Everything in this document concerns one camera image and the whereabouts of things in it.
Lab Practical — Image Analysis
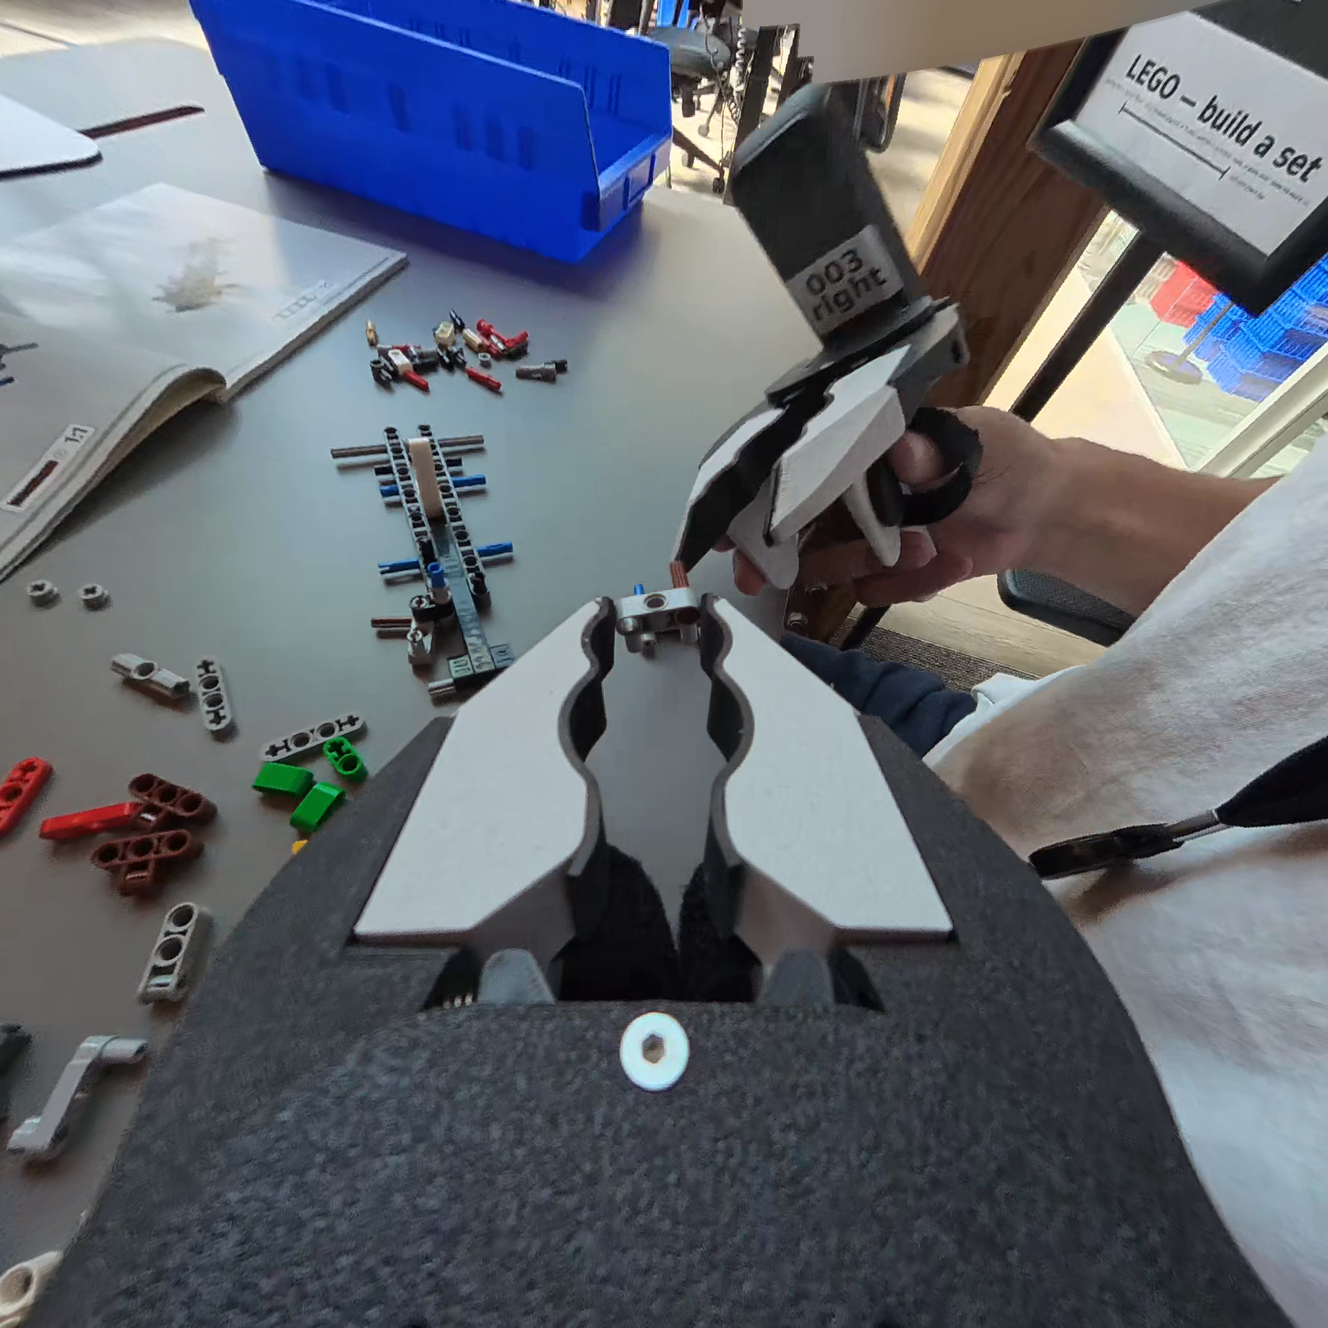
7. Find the metal lanyard clip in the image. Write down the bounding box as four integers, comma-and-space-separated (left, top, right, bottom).
1026, 807, 1228, 882

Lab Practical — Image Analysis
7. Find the person's right forearm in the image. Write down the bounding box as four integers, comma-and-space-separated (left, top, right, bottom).
1035, 436, 1284, 614

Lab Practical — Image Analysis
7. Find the red bin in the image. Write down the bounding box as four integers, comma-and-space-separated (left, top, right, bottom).
1145, 259, 1217, 330

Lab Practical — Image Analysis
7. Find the person's navy trouser leg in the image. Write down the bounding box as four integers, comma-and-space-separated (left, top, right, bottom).
778, 630, 979, 760

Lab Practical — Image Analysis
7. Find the lego instruction booklet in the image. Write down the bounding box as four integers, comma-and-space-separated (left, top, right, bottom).
0, 183, 409, 581

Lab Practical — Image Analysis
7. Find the pile of small lego pins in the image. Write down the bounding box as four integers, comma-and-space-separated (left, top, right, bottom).
364, 308, 571, 393

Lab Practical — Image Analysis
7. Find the white board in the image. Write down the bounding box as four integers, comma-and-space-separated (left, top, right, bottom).
0, 93, 104, 178

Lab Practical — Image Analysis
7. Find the person's right hand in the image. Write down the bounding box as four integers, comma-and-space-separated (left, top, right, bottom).
730, 404, 1050, 610

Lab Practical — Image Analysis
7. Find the brown lego piece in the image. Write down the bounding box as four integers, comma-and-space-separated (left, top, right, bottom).
126, 771, 218, 831
90, 826, 205, 896

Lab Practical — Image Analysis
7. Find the wooden post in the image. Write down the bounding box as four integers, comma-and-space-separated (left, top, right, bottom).
901, 48, 1108, 418

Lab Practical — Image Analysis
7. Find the black chair armrest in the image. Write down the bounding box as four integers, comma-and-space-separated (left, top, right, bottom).
996, 567, 1138, 648

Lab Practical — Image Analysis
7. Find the black office chair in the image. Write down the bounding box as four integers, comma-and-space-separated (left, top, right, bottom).
645, 20, 741, 173

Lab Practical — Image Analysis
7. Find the red lego beam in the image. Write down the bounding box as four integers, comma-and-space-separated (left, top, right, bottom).
0, 755, 54, 837

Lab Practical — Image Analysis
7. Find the stack of blue bins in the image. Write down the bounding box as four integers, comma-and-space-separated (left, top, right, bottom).
1181, 271, 1328, 403

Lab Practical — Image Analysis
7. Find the grey lego crank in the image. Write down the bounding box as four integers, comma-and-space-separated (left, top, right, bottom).
6, 1033, 150, 1161

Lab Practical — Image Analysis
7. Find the grey long lego beam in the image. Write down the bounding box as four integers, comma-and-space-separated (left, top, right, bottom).
258, 712, 367, 765

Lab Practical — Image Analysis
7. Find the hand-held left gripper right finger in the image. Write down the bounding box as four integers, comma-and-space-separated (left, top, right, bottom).
702, 592, 953, 969

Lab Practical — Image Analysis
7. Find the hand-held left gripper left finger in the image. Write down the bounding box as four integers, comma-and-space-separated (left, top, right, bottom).
352, 597, 616, 964

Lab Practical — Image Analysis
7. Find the grey lego pin connector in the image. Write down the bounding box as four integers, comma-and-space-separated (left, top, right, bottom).
111, 649, 193, 698

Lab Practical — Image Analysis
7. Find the white lego piece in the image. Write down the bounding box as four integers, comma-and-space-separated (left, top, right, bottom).
0, 1248, 65, 1328

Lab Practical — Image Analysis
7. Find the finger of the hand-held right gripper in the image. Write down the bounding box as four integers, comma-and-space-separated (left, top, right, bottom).
768, 344, 911, 545
672, 396, 824, 591

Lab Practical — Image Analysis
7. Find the red lego panel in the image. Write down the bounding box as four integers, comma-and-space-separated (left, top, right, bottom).
38, 799, 142, 842

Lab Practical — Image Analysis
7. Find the black framed sign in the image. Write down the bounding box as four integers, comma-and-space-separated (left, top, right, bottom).
1009, 0, 1328, 422

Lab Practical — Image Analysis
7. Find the lego chassis assembly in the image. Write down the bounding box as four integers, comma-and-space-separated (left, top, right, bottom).
330, 422, 518, 697

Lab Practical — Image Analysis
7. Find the blue storage bin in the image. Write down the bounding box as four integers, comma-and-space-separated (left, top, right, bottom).
188, 0, 675, 263

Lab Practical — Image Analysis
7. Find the white door frame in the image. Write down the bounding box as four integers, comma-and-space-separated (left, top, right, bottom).
1216, 350, 1328, 480

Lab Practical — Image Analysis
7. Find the grey short lego beam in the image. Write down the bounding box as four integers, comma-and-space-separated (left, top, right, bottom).
193, 656, 237, 736

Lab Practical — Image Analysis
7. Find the grey two-hole lego connector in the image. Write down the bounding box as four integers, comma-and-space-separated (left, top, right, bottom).
136, 901, 215, 1005

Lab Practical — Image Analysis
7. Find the black lanyard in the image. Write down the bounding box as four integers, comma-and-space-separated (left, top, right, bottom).
1211, 730, 1328, 831

